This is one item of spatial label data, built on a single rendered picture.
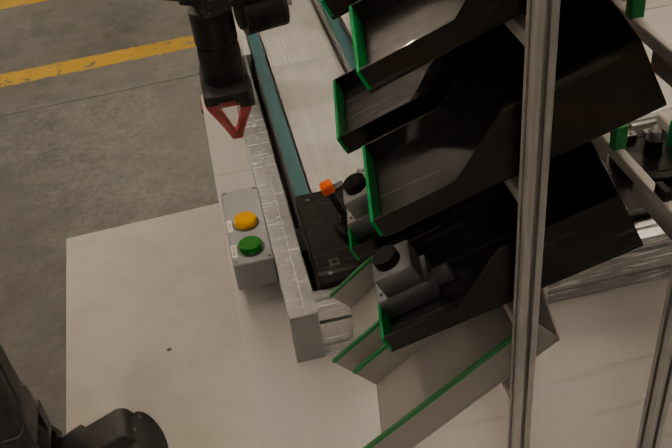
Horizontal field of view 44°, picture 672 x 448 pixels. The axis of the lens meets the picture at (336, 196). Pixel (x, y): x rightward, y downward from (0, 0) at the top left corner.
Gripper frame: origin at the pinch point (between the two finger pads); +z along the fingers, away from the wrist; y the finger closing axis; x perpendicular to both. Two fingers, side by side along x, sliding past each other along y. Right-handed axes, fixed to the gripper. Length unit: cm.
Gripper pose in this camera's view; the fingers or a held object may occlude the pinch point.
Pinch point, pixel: (236, 132)
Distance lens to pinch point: 120.4
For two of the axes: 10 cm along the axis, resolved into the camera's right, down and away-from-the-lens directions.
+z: 1.1, 7.9, 6.1
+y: -2.0, -5.8, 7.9
